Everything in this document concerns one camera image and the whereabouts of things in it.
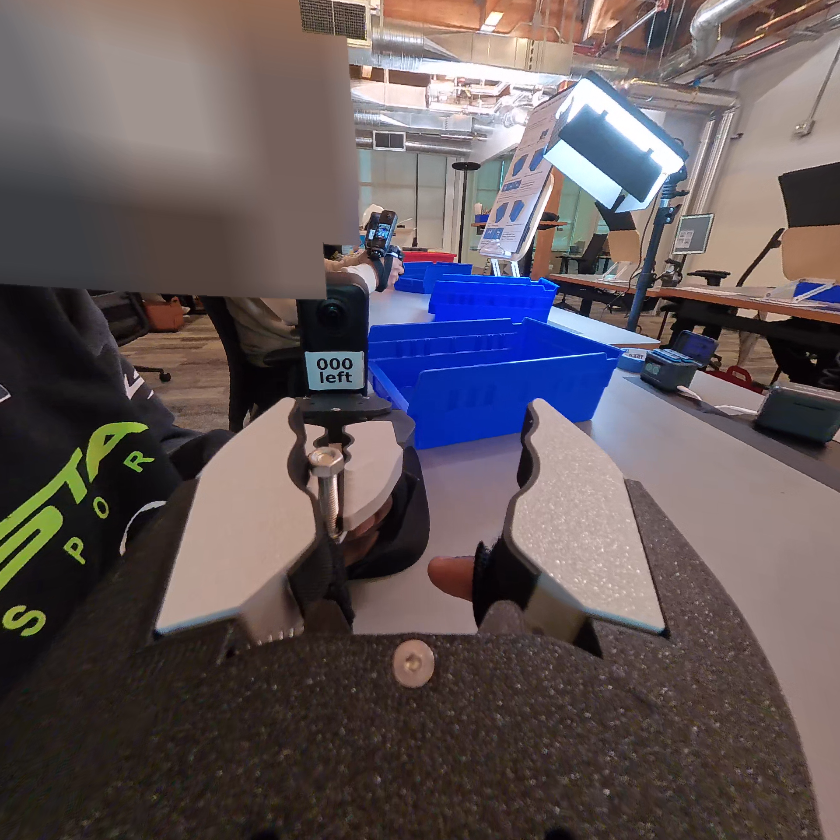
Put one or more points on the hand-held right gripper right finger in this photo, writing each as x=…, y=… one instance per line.
x=584, y=538

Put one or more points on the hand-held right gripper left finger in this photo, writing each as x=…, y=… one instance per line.
x=243, y=538

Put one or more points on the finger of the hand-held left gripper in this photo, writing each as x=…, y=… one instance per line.
x=374, y=466

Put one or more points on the small silver hex nut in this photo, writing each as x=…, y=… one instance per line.
x=326, y=460

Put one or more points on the long thin silver bolt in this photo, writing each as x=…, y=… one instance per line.
x=331, y=505

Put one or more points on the blue plastic bin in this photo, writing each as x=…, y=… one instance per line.
x=817, y=293
x=492, y=299
x=427, y=278
x=499, y=387

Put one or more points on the person's left hand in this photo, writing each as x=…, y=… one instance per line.
x=368, y=532

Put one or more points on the red plastic bin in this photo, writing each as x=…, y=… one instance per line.
x=427, y=256

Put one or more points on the black printed shirt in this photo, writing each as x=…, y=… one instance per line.
x=66, y=525

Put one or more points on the blue tape roll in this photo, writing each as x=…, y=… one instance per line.
x=631, y=361

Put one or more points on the black and blue device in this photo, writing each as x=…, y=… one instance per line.
x=670, y=372

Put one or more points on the black office chair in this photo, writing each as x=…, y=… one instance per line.
x=131, y=322

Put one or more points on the black floor lamp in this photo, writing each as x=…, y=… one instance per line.
x=466, y=166

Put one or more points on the dark blue bag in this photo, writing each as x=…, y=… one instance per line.
x=693, y=345

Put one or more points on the red bag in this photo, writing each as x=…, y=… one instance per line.
x=738, y=378

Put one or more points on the roll-up banner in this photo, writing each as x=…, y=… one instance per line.
x=515, y=184

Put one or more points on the grey tool case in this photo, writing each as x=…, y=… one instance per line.
x=798, y=414

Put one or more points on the long wooden desk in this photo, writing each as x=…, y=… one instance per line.
x=735, y=299

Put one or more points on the large air vent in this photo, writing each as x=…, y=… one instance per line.
x=335, y=20

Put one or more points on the studio light on stand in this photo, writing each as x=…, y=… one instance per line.
x=617, y=131

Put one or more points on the black monitor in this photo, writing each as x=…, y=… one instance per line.
x=814, y=193

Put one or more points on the wall air vent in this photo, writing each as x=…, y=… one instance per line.
x=389, y=141

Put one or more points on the silver air duct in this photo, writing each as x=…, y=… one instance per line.
x=715, y=26

